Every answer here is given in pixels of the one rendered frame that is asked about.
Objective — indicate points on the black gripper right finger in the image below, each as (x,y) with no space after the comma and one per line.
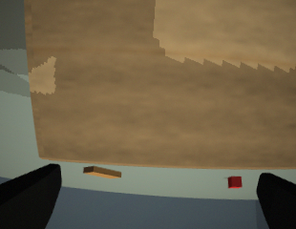
(278,198)

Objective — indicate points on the small red cube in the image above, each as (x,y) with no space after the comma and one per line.
(234,182)

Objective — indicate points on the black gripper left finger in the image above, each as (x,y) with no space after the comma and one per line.
(27,202)

